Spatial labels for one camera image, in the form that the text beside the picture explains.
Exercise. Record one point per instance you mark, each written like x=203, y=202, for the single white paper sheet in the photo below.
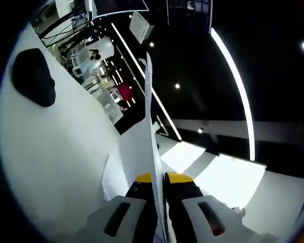
x=154, y=152

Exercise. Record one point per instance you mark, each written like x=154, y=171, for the large hanging display screen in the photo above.
x=119, y=6

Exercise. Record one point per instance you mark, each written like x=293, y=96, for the long ceiling light strip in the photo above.
x=142, y=73
x=238, y=83

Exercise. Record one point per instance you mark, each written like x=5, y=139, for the narrow bright window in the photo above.
x=182, y=157

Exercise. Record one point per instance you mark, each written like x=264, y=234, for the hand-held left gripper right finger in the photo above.
x=192, y=212

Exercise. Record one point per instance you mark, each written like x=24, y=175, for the ceiling air conditioner unit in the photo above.
x=140, y=26

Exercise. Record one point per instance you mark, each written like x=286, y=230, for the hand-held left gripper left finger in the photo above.
x=121, y=217

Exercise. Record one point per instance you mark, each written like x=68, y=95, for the large bright window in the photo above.
x=230, y=179

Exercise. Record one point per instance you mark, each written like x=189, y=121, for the stack of white printing papers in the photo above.
x=121, y=177

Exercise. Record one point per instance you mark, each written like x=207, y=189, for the red display screen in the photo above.
x=125, y=91

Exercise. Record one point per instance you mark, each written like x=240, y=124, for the black computer mouse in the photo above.
x=33, y=78

